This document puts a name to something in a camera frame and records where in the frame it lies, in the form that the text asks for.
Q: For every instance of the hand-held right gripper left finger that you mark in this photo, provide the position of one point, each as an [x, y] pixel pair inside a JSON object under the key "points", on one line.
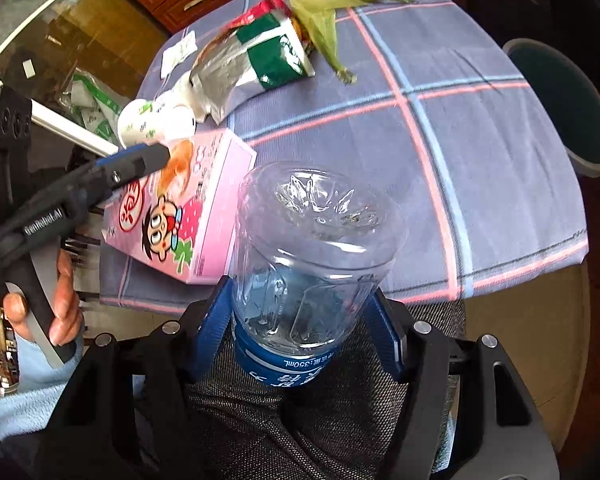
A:
{"points": [[215, 320]]}

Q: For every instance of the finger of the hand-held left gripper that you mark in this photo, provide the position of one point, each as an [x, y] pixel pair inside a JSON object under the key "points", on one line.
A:
{"points": [[130, 162]]}

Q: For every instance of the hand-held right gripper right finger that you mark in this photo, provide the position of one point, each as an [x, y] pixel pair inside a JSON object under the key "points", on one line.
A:
{"points": [[385, 332]]}

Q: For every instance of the white paper cup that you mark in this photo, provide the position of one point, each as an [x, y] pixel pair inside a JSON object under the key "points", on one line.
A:
{"points": [[150, 120]]}

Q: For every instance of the clear plastic bottle blue label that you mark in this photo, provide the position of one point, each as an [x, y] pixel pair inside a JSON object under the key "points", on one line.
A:
{"points": [[320, 260]]}

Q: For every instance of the pink cartoon snack box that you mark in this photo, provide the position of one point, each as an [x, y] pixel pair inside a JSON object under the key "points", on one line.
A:
{"points": [[215, 220]]}

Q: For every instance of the silver green snack bag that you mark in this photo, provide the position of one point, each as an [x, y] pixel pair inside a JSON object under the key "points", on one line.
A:
{"points": [[260, 60]]}

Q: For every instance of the green corn husk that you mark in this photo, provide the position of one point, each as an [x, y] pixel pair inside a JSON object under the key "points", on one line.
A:
{"points": [[320, 5]]}

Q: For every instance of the dark green trash bin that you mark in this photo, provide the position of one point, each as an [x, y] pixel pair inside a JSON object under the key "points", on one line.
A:
{"points": [[560, 110]]}

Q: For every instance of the person's left forearm blue sleeve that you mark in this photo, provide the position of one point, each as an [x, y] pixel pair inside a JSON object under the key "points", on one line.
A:
{"points": [[10, 400]]}

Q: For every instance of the person's left hand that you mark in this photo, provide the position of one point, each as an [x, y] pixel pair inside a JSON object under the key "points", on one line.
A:
{"points": [[67, 300]]}

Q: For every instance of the white green plastic bag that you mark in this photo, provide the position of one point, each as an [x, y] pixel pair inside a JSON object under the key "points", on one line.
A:
{"points": [[95, 105]]}

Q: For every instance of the small white paper packet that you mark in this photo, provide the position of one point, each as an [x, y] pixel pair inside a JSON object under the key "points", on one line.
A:
{"points": [[177, 55]]}

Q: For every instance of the small white paper scrap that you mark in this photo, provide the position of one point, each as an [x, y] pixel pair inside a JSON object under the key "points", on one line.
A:
{"points": [[28, 68]]}

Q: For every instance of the person's grey pants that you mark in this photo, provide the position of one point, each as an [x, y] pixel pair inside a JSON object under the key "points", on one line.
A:
{"points": [[290, 440]]}

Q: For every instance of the glass sliding door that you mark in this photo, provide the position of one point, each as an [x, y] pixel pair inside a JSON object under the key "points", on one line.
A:
{"points": [[45, 30]]}

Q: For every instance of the blue plaid tablecloth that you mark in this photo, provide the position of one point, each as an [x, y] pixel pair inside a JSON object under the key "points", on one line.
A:
{"points": [[480, 160]]}

